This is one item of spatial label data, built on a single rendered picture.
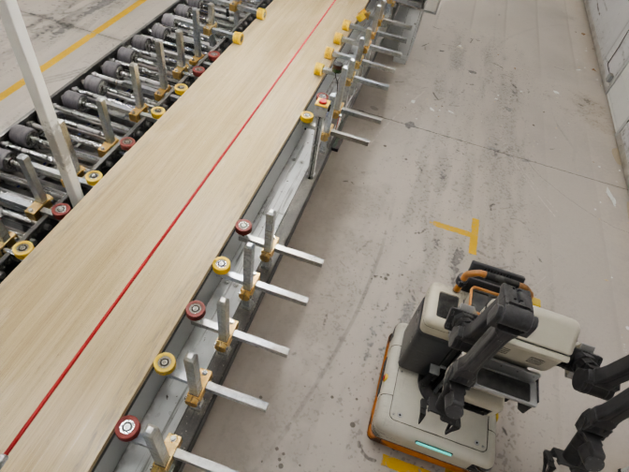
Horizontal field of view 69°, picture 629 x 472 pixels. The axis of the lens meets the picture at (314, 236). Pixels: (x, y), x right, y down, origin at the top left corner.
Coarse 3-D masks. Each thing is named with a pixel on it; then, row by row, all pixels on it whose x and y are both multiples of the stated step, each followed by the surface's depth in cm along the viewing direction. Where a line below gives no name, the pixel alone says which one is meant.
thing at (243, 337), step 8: (192, 320) 194; (200, 320) 194; (208, 320) 195; (208, 328) 195; (216, 328) 194; (232, 336) 193; (240, 336) 193; (248, 336) 193; (248, 344) 194; (256, 344) 191; (264, 344) 192; (272, 344) 192; (272, 352) 193; (280, 352) 191; (288, 352) 192
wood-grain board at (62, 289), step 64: (320, 0) 399; (256, 64) 318; (192, 128) 264; (256, 128) 272; (128, 192) 226; (192, 192) 231; (64, 256) 197; (128, 256) 202; (192, 256) 206; (0, 320) 175; (64, 320) 178; (128, 320) 182; (0, 384) 160; (64, 384) 163; (128, 384) 166; (0, 448) 148; (64, 448) 150
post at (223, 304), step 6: (222, 300) 169; (228, 300) 170; (222, 306) 169; (228, 306) 174; (222, 312) 172; (228, 312) 177; (222, 318) 176; (228, 318) 180; (222, 324) 179; (228, 324) 183; (222, 330) 182; (228, 330) 186; (222, 336) 187; (228, 336) 190; (228, 348) 198
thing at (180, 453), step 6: (138, 438) 162; (138, 444) 163; (144, 444) 161; (180, 450) 161; (174, 456) 160; (180, 456) 160; (186, 456) 161; (192, 456) 161; (198, 456) 161; (186, 462) 160; (192, 462) 160; (198, 462) 160; (204, 462) 160; (210, 462) 160; (204, 468) 159; (210, 468) 159; (216, 468) 159; (222, 468) 160; (228, 468) 160
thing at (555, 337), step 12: (540, 312) 150; (552, 312) 152; (540, 324) 150; (552, 324) 149; (564, 324) 149; (576, 324) 149; (540, 336) 150; (552, 336) 149; (564, 336) 149; (576, 336) 149; (528, 348) 150; (540, 348) 150; (552, 348) 149; (564, 348) 149; (564, 360) 149
